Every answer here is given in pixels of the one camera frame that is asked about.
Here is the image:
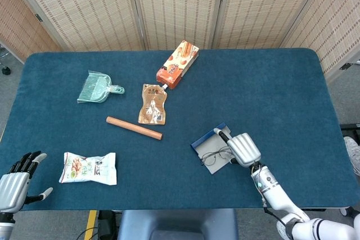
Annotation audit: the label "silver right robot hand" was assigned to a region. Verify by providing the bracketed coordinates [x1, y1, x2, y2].
[213, 128, 262, 168]

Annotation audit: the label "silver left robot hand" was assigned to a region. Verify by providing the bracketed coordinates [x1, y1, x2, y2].
[0, 151, 53, 213]

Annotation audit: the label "black eyeglasses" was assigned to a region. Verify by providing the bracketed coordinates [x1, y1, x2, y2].
[201, 146, 236, 167]

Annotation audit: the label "orange biscuit box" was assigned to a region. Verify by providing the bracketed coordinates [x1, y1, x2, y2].
[156, 39, 200, 90]

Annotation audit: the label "teal table cloth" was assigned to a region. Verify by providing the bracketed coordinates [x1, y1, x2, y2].
[0, 48, 360, 212]

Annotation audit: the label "white snack bag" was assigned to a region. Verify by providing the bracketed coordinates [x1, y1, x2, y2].
[58, 152, 118, 186]

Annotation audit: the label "yellow floor tape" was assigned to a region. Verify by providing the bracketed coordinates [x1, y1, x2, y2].
[84, 210, 98, 240]

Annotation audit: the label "blue-grey robot torso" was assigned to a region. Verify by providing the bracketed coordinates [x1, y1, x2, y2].
[116, 209, 239, 240]

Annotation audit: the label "brown spout pouch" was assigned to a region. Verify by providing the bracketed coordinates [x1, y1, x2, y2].
[137, 82, 169, 125]

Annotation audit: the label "black metal stand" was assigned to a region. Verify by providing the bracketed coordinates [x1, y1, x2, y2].
[339, 123, 360, 142]

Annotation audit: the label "white sneaker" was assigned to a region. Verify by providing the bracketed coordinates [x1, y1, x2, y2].
[343, 135, 360, 178]

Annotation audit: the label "wooden rolling pin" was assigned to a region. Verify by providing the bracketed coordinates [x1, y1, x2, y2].
[106, 116, 164, 141]

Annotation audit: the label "black chair caster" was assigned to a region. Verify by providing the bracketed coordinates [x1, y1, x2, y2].
[0, 48, 12, 76]

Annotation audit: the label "green dustpan in plastic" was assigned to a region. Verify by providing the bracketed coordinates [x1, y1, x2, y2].
[76, 70, 126, 104]

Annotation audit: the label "woven bamboo folding screen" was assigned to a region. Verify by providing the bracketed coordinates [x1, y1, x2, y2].
[0, 0, 360, 83]

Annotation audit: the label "black floor cable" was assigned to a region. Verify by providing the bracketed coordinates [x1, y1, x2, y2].
[75, 226, 99, 240]

